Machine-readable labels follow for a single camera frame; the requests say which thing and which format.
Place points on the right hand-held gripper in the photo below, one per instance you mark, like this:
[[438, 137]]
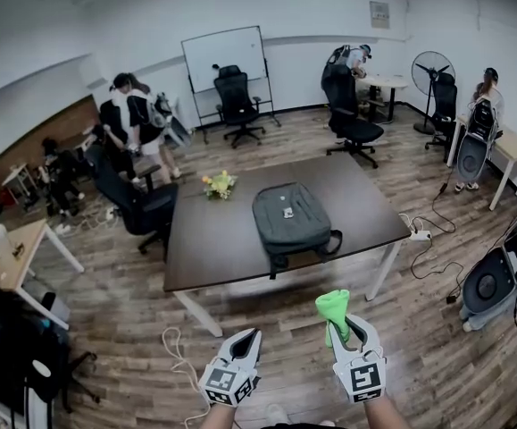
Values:
[[365, 380]]

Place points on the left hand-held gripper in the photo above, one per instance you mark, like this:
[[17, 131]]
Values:
[[224, 380]]

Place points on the green cloth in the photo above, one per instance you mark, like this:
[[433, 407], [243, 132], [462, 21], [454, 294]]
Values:
[[331, 311]]

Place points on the grey backpack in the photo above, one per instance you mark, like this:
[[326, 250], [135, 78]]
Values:
[[291, 230]]

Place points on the person's left forearm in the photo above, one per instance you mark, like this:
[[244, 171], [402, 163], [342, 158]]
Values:
[[218, 416]]

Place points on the person's right forearm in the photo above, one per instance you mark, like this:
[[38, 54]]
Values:
[[387, 414]]

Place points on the person's white shoe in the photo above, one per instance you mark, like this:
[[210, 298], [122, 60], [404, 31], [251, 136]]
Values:
[[276, 414]]

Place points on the white power strip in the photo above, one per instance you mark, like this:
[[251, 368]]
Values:
[[420, 235]]

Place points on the small picture card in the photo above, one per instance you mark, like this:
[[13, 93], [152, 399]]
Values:
[[288, 212]]

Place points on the yellow flower bouquet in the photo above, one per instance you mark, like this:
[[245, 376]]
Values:
[[220, 186]]

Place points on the round white table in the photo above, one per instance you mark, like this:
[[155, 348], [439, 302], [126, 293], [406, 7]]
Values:
[[387, 81]]

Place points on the black standing fan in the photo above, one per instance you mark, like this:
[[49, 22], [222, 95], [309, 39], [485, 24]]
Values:
[[432, 72]]

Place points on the whiteboard on wheeled stand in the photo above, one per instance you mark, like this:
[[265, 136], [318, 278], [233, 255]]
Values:
[[224, 58]]

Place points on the wall poster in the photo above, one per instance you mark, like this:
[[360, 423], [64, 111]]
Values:
[[379, 14]]

